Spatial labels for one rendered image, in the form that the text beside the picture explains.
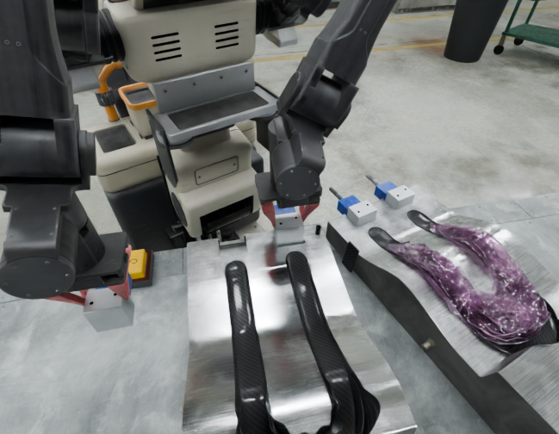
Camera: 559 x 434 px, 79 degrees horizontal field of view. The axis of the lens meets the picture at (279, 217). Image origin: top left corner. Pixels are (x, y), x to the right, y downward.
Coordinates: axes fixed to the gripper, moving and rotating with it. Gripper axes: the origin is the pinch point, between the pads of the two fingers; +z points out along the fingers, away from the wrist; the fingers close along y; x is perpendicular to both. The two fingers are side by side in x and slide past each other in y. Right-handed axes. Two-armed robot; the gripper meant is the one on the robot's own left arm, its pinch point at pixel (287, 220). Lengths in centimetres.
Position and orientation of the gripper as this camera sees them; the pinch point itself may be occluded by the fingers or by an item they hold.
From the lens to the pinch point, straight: 61.8
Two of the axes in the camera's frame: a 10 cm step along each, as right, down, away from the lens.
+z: 0.1, 6.8, 7.3
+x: -2.0, -7.1, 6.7
